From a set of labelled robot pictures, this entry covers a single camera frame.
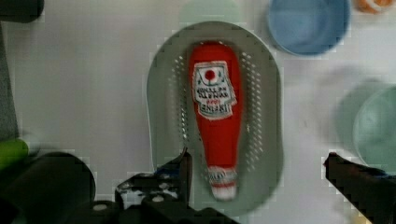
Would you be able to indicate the orange slice toy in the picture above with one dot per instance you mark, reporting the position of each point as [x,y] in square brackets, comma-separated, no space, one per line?
[373,6]

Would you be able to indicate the green cup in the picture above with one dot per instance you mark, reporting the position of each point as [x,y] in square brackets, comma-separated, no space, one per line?
[365,123]

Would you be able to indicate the red plush ketchup bottle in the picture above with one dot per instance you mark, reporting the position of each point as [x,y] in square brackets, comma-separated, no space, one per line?
[216,92]

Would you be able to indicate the large black round base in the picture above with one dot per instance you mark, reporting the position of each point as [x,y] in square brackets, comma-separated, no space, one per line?
[45,190]

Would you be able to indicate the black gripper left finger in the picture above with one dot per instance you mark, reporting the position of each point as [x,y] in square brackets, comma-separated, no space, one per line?
[172,179]

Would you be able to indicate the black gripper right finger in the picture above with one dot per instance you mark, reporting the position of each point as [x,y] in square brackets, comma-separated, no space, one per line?
[372,191]

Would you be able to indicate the green ball knob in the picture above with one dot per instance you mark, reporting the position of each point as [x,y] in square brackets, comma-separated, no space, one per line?
[12,151]

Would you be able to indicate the green oval strainer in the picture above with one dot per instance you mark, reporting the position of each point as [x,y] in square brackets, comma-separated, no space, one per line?
[172,124]

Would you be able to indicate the black round mount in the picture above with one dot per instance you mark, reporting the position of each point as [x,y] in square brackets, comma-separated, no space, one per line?
[22,11]

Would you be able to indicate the blue bowl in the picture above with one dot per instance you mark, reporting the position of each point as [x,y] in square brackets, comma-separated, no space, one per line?
[308,27]

